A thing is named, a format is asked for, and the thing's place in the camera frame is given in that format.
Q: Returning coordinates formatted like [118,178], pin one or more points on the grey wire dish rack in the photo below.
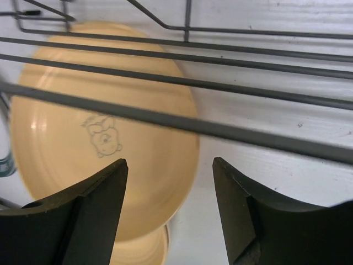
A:
[258,138]

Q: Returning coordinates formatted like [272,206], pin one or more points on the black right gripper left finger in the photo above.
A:
[77,225]

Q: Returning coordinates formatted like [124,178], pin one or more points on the yellow shallow plate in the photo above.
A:
[151,249]

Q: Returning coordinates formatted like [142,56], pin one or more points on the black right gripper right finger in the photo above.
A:
[262,226]

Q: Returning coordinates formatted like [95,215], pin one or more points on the white plate dark patterned rim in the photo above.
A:
[7,161]

